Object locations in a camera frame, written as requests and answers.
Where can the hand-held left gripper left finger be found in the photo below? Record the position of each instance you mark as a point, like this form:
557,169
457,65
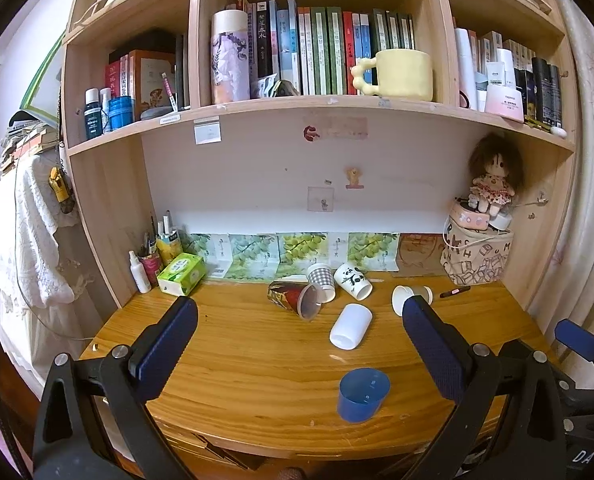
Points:
164,345

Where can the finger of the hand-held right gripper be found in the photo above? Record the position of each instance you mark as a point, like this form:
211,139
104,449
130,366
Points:
577,336

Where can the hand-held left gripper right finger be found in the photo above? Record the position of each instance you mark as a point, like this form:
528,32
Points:
434,347

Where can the small white paper cup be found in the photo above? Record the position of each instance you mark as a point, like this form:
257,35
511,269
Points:
402,297

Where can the plain white cup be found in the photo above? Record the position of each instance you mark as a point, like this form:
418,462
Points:
351,326

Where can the blue plastic cup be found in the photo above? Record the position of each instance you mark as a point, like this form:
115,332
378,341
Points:
362,400

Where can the panda print paper cup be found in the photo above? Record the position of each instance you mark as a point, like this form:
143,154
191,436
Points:
353,280

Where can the grey checked paper cup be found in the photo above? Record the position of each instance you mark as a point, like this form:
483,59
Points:
322,277

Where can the red patterned cup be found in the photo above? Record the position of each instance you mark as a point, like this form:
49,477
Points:
289,296

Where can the row of upright books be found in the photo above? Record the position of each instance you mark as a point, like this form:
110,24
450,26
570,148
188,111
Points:
327,50

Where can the dark pen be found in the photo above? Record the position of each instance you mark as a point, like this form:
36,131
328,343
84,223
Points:
454,291

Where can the green tissue box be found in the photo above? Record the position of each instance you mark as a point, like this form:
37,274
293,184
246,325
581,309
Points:
179,272

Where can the white spray bottle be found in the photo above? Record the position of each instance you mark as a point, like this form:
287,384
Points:
140,275

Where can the red pen holder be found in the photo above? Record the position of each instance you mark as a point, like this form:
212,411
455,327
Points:
152,267

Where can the brown cardboard sheet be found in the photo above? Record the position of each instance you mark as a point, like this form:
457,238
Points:
419,255

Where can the yellow-green pen holder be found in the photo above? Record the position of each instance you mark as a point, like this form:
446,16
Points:
169,250

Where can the letter print fabric bag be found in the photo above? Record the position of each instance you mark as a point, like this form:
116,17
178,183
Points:
477,260

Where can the pink round box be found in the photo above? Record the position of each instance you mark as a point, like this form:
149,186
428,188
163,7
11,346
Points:
469,217

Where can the wooden bookshelf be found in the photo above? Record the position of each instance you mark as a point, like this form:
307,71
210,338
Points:
107,195

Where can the white lace cloth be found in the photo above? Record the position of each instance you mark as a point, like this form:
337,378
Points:
22,240

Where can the brown-haired rag doll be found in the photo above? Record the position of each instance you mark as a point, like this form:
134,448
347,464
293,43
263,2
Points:
494,175

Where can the bear sticker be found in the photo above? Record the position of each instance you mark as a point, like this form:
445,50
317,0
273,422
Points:
353,178

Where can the yellow hanging toy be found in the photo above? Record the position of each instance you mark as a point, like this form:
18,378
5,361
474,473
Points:
61,187

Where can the white label sticker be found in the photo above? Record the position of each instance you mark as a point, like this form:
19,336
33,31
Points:
207,131

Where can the dark bottle with white cap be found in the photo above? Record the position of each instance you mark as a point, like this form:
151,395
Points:
93,120

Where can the blue jar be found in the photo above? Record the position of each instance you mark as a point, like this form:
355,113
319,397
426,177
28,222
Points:
121,112

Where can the small white bottle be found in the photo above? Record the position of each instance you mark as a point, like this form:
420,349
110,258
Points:
106,110

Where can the stack of old books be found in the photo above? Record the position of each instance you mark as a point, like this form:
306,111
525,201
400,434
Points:
27,145

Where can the white jar with pink label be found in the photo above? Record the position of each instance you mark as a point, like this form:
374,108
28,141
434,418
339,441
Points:
504,102

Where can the orange illustrated box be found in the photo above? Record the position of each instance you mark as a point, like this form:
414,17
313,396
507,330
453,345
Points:
152,80

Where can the red books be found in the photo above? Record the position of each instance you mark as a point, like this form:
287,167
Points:
117,77

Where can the yellow ceramic mug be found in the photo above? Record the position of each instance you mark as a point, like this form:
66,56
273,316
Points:
404,75

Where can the tall white tube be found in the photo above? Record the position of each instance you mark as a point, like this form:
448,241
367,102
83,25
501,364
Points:
464,67

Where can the green-edged board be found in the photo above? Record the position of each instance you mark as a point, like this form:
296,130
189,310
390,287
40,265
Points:
39,85

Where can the floral cylinder tube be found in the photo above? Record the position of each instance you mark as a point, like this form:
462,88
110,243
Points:
230,60

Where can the clear wall hook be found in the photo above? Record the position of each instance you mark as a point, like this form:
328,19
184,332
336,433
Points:
321,199

